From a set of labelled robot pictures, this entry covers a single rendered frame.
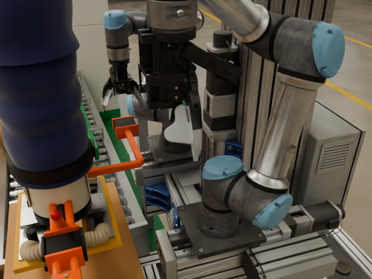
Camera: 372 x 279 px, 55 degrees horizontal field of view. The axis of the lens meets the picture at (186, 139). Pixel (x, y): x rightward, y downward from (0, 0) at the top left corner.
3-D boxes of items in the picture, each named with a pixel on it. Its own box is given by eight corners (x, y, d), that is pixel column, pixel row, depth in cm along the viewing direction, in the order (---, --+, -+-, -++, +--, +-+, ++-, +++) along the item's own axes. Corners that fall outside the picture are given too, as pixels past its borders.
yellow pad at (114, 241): (76, 185, 129) (73, 174, 126) (104, 179, 132) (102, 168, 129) (87, 256, 101) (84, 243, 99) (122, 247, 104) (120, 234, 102)
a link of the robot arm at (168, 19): (188, -9, 56) (206, 0, 50) (188, 22, 59) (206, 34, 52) (141, -6, 54) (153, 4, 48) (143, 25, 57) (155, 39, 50)
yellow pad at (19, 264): (19, 196, 123) (15, 185, 121) (50, 190, 126) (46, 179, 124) (14, 275, 96) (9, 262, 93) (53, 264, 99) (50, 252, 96)
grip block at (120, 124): (113, 129, 142) (111, 118, 140) (134, 125, 145) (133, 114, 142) (117, 139, 136) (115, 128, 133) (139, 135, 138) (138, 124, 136)
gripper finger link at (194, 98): (186, 133, 59) (177, 81, 60) (196, 131, 60) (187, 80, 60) (194, 128, 55) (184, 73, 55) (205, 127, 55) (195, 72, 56)
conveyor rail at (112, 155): (78, 89, 370) (75, 71, 361) (83, 88, 372) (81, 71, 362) (139, 252, 186) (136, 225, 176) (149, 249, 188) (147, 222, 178)
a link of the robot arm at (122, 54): (104, 44, 123) (128, 41, 125) (106, 57, 125) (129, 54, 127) (108, 50, 116) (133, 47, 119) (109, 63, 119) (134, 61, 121)
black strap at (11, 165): (11, 148, 108) (8, 136, 106) (91, 134, 115) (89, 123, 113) (7, 193, 90) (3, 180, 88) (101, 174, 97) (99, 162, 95)
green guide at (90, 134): (67, 76, 360) (66, 68, 355) (78, 75, 363) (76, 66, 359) (94, 160, 232) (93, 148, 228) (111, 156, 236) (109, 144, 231)
